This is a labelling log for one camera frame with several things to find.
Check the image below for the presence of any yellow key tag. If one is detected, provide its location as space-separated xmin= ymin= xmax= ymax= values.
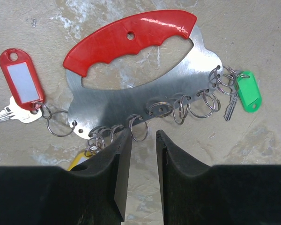
xmin=67 ymin=150 xmax=92 ymax=171

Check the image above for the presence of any silver key with red tag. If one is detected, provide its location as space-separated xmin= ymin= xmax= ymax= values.
xmin=0 ymin=97 xmax=43 ymax=124

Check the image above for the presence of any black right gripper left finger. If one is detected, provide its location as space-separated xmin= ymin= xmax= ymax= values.
xmin=0 ymin=128 xmax=132 ymax=225

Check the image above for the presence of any red key tag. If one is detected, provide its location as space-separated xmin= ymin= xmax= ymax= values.
xmin=0 ymin=48 xmax=45 ymax=111

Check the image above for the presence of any green key tag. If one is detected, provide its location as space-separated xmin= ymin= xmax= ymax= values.
xmin=236 ymin=70 xmax=262 ymax=113

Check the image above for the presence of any steel split ring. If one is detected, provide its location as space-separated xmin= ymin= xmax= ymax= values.
xmin=208 ymin=65 xmax=239 ymax=96
xmin=172 ymin=94 xmax=190 ymax=126
xmin=147 ymin=99 xmax=173 ymax=119
xmin=127 ymin=114 xmax=149 ymax=143
xmin=189 ymin=89 xmax=222 ymax=119

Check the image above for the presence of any silver key with green tag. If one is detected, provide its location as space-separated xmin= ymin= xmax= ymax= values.
xmin=224 ymin=91 xmax=238 ymax=121

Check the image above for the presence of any red-handled metal key organizer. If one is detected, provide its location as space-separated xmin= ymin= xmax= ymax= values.
xmin=63 ymin=10 xmax=222 ymax=139

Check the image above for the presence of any left end split ring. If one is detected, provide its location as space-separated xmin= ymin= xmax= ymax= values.
xmin=46 ymin=110 xmax=77 ymax=137

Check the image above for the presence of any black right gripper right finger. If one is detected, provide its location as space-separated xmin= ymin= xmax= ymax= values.
xmin=156 ymin=130 xmax=281 ymax=225

